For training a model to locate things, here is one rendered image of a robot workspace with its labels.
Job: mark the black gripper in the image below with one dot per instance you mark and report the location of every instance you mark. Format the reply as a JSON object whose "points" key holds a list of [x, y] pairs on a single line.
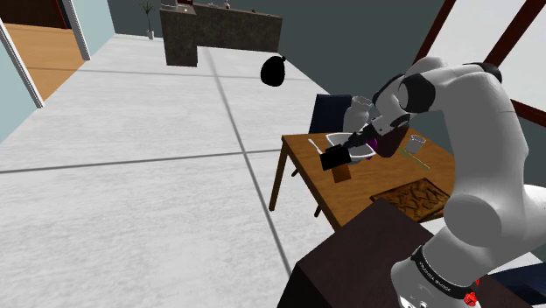
{"points": [[361, 138]]}

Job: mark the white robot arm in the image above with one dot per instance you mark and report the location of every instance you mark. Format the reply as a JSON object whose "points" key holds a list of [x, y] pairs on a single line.
{"points": [[477, 140]]}

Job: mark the purple cup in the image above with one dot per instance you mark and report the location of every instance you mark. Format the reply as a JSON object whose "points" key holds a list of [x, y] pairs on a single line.
{"points": [[372, 146]]}

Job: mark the white crumpled vase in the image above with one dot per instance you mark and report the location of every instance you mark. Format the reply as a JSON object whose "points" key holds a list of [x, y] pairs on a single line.
{"points": [[356, 115]]}

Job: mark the white bowl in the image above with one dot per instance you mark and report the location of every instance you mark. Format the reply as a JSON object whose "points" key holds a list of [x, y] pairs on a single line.
{"points": [[337, 139]]}

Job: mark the dark red vase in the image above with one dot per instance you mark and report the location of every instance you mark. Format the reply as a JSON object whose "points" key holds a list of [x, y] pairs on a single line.
{"points": [[392, 145]]}

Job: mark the black box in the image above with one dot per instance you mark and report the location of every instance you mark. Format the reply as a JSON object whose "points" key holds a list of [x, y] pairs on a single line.
{"points": [[335, 159]]}

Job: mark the dark blue chair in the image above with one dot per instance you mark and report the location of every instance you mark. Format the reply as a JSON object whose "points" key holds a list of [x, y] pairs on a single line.
{"points": [[330, 113], [520, 283]]}

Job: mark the brown wooden block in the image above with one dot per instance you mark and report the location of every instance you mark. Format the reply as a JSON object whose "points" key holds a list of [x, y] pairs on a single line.
{"points": [[341, 174]]}

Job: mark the white spoon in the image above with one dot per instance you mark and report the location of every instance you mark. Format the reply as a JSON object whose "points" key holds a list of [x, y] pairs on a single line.
{"points": [[315, 146]]}

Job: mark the brown wooden table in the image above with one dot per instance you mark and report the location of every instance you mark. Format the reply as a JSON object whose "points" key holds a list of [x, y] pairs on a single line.
{"points": [[371, 187]]}

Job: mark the white cup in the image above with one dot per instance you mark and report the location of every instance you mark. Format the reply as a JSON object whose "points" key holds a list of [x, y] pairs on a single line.
{"points": [[414, 144]]}

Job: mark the yellow-green ruler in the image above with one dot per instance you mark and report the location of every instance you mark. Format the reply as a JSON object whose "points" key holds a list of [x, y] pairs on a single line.
{"points": [[413, 159]]}

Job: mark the carved wooden board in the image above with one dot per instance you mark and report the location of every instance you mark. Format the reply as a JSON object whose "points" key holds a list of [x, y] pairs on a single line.
{"points": [[416, 199]]}

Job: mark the black round bag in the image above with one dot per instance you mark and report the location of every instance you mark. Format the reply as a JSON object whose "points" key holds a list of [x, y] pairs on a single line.
{"points": [[273, 71]]}

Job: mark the dark maroon robot stand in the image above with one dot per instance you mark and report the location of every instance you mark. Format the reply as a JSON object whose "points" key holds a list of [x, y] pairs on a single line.
{"points": [[354, 260]]}

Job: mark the dark stone counter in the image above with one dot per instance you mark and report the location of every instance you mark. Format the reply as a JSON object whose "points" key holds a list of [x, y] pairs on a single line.
{"points": [[221, 30]]}

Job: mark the potted plant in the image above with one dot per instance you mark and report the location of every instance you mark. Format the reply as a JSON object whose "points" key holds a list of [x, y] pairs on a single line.
{"points": [[149, 21]]}

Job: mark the window with dark red frame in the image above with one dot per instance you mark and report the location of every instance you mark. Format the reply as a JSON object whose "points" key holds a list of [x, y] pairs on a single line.
{"points": [[469, 30]]}

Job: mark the white door frame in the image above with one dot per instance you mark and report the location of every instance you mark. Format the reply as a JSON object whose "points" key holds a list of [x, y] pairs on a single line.
{"points": [[79, 30]]}

